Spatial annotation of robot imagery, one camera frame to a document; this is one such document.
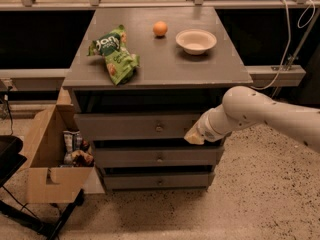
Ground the grey drawer cabinet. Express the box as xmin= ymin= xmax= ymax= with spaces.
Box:
xmin=63 ymin=7 xmax=252 ymax=187

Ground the green chip bag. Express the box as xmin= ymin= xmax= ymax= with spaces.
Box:
xmin=88 ymin=25 xmax=140 ymax=85

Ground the grey top drawer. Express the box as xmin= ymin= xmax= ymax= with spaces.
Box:
xmin=74 ymin=113 xmax=200 ymax=141

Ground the grey drawer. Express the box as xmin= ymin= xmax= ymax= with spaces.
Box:
xmin=103 ymin=172 xmax=215 ymax=190
xmin=74 ymin=113 xmax=200 ymax=141
xmin=94 ymin=141 xmax=224 ymax=168

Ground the black stand base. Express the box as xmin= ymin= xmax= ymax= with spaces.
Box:
xmin=0 ymin=135 xmax=84 ymax=240

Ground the white bowl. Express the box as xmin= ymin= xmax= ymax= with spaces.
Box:
xmin=176 ymin=29 xmax=217 ymax=55

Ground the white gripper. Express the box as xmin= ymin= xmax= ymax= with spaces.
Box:
xmin=184 ymin=105 xmax=235 ymax=145

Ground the cardboard box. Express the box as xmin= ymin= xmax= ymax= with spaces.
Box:
xmin=23 ymin=88 xmax=94 ymax=203

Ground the brown snack packet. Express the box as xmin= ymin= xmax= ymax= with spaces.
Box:
xmin=71 ymin=141 xmax=94 ymax=167

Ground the grey middle drawer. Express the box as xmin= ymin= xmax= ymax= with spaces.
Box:
xmin=94 ymin=141 xmax=224 ymax=168

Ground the grey bottom drawer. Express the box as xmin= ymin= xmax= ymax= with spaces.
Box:
xmin=103 ymin=172 xmax=215 ymax=190

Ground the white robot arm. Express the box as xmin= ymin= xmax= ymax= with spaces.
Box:
xmin=184 ymin=86 xmax=320 ymax=152

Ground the orange fruit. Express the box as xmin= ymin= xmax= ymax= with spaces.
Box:
xmin=153 ymin=21 xmax=168 ymax=37

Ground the black cable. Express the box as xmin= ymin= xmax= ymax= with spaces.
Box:
xmin=2 ymin=85 xmax=14 ymax=137

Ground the snack packet in box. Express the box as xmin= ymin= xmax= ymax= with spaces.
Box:
xmin=63 ymin=131 xmax=82 ymax=165

